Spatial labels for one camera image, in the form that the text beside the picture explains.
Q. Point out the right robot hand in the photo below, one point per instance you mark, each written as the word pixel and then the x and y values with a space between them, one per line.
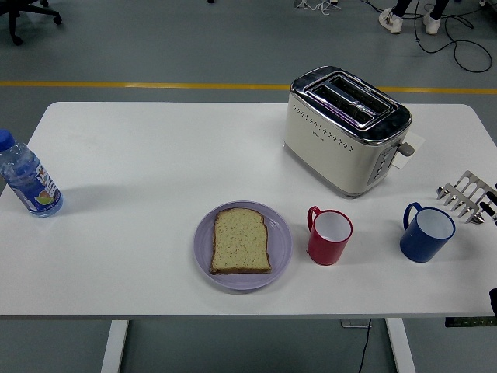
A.
pixel 490 210

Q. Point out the blue enamel cup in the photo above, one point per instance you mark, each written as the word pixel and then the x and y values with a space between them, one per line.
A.
pixel 423 245

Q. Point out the red enamel cup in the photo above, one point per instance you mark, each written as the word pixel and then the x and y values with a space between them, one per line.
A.
pixel 326 252

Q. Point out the slice of toast bread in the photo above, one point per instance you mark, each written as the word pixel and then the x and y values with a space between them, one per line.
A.
pixel 240 245

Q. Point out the silver metal toast rack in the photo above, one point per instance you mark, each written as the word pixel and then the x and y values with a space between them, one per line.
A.
pixel 471 190

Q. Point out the white paper card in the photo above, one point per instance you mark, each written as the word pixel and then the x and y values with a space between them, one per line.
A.
pixel 415 140

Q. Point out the dark green under-table device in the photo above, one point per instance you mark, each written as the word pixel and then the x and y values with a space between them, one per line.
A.
pixel 466 321

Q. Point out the white table leg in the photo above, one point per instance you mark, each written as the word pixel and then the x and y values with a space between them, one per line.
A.
pixel 114 349
pixel 400 349

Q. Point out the cream and chrome toaster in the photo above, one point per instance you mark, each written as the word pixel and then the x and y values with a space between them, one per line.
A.
pixel 330 155

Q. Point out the person's white shoe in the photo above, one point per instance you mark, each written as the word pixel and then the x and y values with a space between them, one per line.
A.
pixel 432 24
pixel 390 21

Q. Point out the person's leg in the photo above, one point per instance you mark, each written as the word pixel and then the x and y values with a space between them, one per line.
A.
pixel 402 7
pixel 439 8

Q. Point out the lilac round plate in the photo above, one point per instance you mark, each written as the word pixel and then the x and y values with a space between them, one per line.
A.
pixel 279 241

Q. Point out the water bottle with blue cap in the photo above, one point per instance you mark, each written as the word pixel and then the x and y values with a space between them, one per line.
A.
pixel 27 178

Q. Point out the black office chair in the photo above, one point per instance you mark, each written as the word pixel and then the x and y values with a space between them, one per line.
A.
pixel 15 19

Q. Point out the grey under-table bracket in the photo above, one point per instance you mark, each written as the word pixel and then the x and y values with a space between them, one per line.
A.
pixel 351 322

